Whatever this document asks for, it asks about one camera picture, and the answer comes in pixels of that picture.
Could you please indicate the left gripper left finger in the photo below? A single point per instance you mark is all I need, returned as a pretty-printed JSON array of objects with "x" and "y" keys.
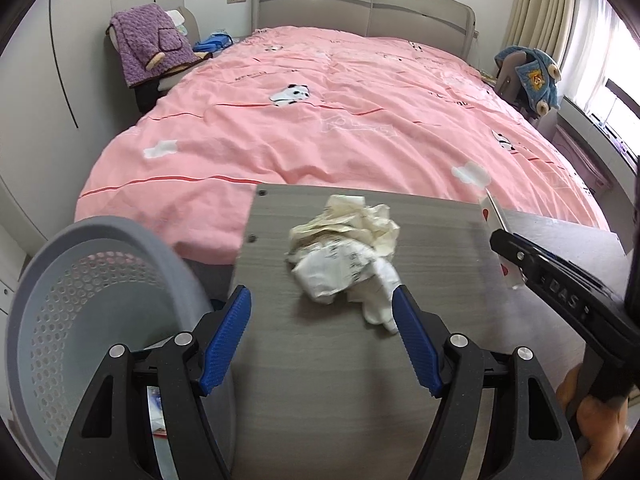
[{"x": 111, "y": 436}]

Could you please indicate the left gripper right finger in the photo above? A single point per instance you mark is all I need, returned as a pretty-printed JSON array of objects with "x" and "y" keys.
[{"x": 456, "y": 371}]

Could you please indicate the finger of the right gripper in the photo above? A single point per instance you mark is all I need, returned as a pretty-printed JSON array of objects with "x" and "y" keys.
[{"x": 520, "y": 254}]

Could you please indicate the playing card box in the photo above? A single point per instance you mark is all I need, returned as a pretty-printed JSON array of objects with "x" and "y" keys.
[{"x": 496, "y": 224}]

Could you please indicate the white paper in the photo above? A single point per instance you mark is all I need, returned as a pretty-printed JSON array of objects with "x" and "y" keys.
[{"x": 348, "y": 248}]

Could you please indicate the blue baby wipes pack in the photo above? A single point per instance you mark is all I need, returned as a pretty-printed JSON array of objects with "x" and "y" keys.
[{"x": 156, "y": 414}]

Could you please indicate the grey perforated trash basket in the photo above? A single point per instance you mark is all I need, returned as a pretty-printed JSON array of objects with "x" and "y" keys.
[{"x": 99, "y": 282}]

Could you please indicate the right hand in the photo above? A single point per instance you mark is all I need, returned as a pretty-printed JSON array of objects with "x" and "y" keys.
[{"x": 606, "y": 431}]

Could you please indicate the pink storage box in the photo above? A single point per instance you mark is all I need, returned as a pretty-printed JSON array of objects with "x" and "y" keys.
[{"x": 581, "y": 161}]

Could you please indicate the chair under blue jacket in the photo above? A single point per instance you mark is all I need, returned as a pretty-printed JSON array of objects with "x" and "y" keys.
[{"x": 508, "y": 86}]

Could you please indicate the blue child jacket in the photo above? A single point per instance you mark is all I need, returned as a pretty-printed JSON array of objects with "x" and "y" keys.
[{"x": 539, "y": 76}]

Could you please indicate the pink bed duvet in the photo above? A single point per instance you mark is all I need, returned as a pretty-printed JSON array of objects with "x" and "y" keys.
[{"x": 312, "y": 106}]

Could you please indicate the beige curtain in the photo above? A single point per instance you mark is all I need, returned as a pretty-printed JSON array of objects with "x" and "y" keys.
[{"x": 541, "y": 24}]

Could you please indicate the grey padded headboard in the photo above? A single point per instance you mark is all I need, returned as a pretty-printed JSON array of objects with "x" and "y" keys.
[{"x": 444, "y": 24}]

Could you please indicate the chair under purple jacket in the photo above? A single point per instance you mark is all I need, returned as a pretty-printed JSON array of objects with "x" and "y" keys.
[{"x": 165, "y": 60}]

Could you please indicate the white wardrobe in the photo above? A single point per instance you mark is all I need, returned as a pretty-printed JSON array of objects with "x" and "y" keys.
[{"x": 63, "y": 99}]

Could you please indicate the purple fleece jacket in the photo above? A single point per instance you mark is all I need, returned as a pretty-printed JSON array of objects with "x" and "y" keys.
[{"x": 150, "y": 42}]

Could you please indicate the blue item on nightstand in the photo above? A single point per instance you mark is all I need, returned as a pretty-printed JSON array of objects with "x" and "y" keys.
[{"x": 213, "y": 44}]

